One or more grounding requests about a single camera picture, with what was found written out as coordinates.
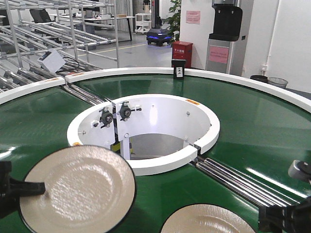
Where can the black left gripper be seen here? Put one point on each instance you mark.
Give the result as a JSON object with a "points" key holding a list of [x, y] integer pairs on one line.
{"points": [[10, 188]]}

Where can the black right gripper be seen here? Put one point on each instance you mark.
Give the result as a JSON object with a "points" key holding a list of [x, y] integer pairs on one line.
{"points": [[290, 219]]}

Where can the beige plate black rim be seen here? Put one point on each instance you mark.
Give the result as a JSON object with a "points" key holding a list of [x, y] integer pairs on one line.
{"points": [[89, 189], [205, 218]]}

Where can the steel conveyor rollers right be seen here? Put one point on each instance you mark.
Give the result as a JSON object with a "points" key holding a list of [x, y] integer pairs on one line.
{"points": [[248, 188]]}

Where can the white outer conveyor rim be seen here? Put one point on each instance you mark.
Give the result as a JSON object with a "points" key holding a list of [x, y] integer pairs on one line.
{"points": [[288, 96]]}

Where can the white control box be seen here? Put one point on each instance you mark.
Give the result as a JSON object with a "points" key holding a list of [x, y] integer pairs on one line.
{"points": [[51, 61]]}

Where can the metal roller rack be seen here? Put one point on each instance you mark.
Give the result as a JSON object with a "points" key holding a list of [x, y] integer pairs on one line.
{"points": [[36, 37]]}

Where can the black sensor box on rim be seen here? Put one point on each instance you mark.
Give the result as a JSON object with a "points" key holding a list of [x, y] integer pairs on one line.
{"points": [[178, 68]]}

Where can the red fire extinguisher cabinet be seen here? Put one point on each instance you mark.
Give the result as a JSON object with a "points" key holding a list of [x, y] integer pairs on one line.
{"points": [[182, 50]]}

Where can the black mobile robot blue light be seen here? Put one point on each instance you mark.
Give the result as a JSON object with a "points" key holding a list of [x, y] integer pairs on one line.
{"points": [[158, 35]]}

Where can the white rolling cart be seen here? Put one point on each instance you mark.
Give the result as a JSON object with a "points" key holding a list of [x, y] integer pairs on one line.
{"points": [[142, 23]]}

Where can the black water dispenser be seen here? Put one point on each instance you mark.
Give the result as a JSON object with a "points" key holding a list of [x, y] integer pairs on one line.
{"points": [[227, 20]]}

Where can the green potted plant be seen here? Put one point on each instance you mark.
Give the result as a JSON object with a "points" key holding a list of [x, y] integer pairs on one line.
{"points": [[173, 20]]}

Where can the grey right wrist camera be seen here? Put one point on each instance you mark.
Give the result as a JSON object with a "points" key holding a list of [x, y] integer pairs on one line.
{"points": [[300, 170]]}

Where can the wire mesh waste bin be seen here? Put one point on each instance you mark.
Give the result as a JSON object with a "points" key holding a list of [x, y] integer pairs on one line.
{"points": [[278, 82]]}

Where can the pink wall notice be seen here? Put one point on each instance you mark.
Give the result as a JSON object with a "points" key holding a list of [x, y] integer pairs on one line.
{"points": [[193, 17]]}

